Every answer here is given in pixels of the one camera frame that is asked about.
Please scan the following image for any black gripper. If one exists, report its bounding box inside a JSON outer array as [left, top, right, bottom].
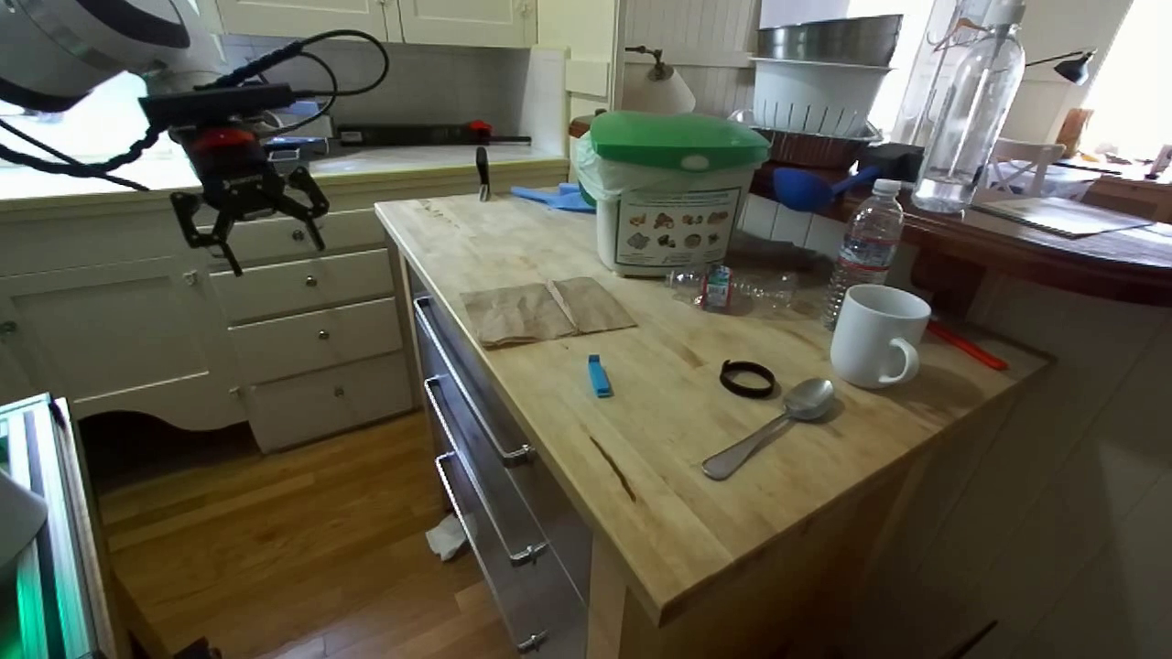
[[168, 122, 334, 279]]

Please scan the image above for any steel-front kitchen drawer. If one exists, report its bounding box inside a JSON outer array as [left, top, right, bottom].
[[432, 434, 596, 654], [418, 352, 570, 573], [405, 272, 543, 469]]

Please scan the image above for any white drawer cabinet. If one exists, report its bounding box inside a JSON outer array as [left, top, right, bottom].
[[0, 163, 426, 457]]

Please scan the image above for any black flat bar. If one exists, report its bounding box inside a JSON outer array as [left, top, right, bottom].
[[328, 117, 538, 155]]

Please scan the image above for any brown paper mat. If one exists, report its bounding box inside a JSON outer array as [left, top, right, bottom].
[[458, 283, 577, 352], [548, 274, 642, 336]]

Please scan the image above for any blue cloth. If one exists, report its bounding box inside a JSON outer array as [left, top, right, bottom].
[[509, 181, 602, 220]]

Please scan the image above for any white crumpled paper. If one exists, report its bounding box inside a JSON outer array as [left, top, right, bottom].
[[422, 514, 472, 565]]

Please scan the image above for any metal robot stand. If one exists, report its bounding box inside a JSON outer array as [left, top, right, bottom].
[[0, 392, 122, 659]]

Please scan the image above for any white bin green lid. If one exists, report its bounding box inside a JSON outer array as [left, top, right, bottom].
[[570, 108, 776, 283]]

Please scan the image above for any white shade lamp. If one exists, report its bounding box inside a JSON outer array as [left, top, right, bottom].
[[618, 45, 700, 122]]

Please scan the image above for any small glass jar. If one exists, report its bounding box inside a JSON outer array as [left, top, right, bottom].
[[700, 264, 740, 315]]

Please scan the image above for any white dish rack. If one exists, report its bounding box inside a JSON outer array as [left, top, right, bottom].
[[746, 54, 902, 139]]

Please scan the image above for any large silver spoon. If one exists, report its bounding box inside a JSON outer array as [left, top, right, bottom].
[[700, 374, 844, 484]]

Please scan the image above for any steel pot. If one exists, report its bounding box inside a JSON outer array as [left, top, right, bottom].
[[752, 12, 908, 70]]

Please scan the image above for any clear plastic water bottle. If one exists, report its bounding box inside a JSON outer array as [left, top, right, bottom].
[[835, 176, 908, 329]]

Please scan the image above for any white mug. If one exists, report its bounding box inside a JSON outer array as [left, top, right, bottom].
[[828, 283, 933, 397]]

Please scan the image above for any large glass bottle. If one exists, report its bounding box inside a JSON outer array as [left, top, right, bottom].
[[908, 0, 1032, 220]]

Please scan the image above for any red pen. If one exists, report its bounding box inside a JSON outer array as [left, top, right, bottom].
[[922, 320, 1013, 377]]

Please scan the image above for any white paper sheet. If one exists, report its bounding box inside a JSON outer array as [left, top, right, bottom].
[[975, 193, 1150, 243]]

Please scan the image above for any dark wooden side counter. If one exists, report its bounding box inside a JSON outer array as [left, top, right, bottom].
[[902, 181, 1172, 308]]

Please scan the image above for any black desk lamp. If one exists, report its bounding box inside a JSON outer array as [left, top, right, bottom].
[[1023, 47, 1098, 88]]

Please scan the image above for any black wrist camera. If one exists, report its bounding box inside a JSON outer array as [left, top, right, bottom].
[[139, 76, 305, 128]]

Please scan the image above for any white wall cabinet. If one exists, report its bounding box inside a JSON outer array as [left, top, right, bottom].
[[211, 0, 543, 53]]

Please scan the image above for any black ring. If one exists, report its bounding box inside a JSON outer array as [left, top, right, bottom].
[[715, 357, 781, 403]]

